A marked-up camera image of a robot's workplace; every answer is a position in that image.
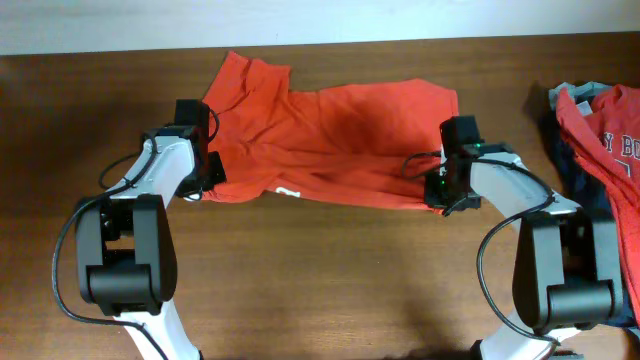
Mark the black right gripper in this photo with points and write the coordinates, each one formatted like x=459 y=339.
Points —
x=432 y=194

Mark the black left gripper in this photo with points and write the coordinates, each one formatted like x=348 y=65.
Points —
x=215 y=175

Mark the orange red t-shirt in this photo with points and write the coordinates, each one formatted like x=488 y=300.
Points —
x=344 y=145

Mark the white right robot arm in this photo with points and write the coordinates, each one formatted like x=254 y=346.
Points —
x=567 y=276

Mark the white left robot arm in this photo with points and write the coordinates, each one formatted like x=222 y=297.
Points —
x=126 y=261

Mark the red printed t-shirt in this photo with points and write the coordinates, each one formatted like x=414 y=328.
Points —
x=606 y=145

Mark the grey garment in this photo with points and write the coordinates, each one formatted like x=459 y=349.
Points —
x=582 y=95

